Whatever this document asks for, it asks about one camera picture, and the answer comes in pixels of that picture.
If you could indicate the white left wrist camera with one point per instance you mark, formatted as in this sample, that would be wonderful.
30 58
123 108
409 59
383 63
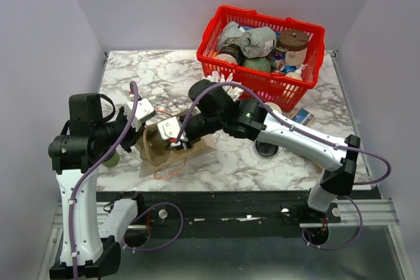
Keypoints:
144 111

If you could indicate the red plastic shopping basket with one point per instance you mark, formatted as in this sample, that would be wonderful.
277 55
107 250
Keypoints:
279 89

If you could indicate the white pump bottle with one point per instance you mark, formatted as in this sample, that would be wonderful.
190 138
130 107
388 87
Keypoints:
295 72

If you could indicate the red blue drink can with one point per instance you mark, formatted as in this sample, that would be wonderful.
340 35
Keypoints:
277 60

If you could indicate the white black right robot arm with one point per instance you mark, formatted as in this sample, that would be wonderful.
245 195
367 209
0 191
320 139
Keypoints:
252 119

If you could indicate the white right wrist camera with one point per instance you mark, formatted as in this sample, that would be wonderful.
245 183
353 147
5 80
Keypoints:
169 130

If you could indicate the grey wrapped bundle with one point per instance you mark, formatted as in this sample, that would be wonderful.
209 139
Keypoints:
258 42

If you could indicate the brown lidded white tub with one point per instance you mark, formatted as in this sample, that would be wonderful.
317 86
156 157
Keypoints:
295 45

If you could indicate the blue yellow card packet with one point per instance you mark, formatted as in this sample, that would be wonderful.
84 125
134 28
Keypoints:
303 117

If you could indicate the green paper coffee cup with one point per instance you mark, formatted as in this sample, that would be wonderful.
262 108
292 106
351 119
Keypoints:
112 161

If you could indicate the green textured ball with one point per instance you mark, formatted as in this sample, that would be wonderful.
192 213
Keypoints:
258 64

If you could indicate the white wrapped straws bundle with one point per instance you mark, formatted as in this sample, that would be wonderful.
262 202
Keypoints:
233 91

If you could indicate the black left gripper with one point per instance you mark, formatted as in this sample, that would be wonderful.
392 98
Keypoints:
134 136

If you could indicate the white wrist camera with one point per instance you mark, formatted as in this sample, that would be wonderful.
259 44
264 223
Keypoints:
144 111
169 130

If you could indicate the cream printed paper bag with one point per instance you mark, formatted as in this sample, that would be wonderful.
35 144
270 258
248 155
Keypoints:
204 146

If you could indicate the dark printed paper cup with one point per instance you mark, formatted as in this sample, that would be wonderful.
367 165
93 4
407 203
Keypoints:
231 52

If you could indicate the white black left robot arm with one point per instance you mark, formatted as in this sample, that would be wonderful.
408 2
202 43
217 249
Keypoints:
89 139

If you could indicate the black mounting base rail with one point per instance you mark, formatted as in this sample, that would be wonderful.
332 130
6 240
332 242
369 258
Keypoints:
223 214

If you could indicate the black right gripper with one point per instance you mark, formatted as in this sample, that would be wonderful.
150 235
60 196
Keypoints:
186 138

